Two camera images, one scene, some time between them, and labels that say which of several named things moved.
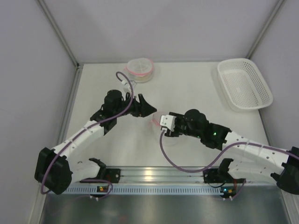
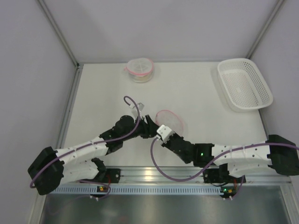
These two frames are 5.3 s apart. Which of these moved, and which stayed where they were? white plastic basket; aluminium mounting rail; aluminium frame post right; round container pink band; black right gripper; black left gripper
Moved: black left gripper; black right gripper
Stayed: aluminium frame post right; round container pink band; aluminium mounting rail; white plastic basket
